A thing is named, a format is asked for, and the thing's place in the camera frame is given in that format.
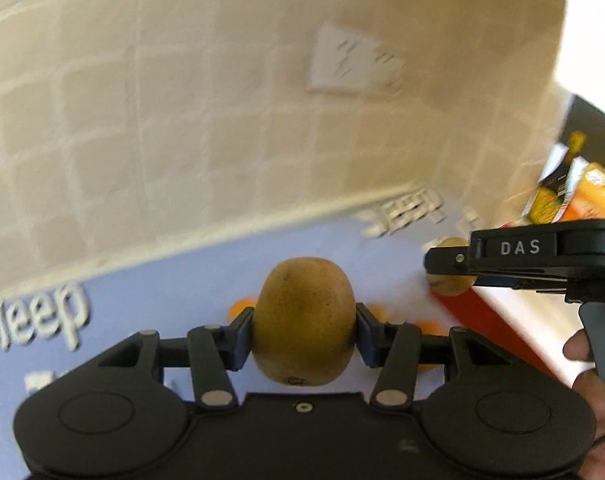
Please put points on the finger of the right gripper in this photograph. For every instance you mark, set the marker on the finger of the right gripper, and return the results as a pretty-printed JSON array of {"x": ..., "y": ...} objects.
[{"x": 442, "y": 260}]

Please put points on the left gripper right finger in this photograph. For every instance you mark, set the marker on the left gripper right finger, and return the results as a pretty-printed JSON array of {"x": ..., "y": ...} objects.
[{"x": 398, "y": 351}]

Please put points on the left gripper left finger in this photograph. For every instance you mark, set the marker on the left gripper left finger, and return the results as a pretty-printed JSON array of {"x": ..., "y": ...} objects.
[{"x": 209, "y": 352}]

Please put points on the brown kiwi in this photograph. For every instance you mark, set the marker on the brown kiwi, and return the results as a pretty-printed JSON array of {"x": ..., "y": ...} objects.
[
  {"x": 450, "y": 285},
  {"x": 303, "y": 323}
]

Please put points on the person's right hand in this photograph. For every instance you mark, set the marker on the person's right hand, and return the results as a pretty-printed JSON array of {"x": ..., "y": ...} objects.
[{"x": 588, "y": 384}]

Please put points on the orange mandarin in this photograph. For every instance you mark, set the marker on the orange mandarin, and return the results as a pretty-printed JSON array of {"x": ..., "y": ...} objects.
[
  {"x": 239, "y": 306},
  {"x": 431, "y": 328}
]

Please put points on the yellow detergent jug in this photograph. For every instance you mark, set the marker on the yellow detergent jug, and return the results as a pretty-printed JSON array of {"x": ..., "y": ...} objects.
[{"x": 588, "y": 200}]

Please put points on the dark soy sauce bottle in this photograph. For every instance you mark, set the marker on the dark soy sauce bottle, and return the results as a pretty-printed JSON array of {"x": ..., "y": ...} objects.
[{"x": 552, "y": 189}]

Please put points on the red and white box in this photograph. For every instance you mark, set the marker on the red and white box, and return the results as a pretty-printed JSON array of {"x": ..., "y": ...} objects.
[{"x": 533, "y": 327}]

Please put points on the white wall socket right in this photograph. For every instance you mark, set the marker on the white wall socket right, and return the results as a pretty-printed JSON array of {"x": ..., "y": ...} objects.
[{"x": 348, "y": 61}]

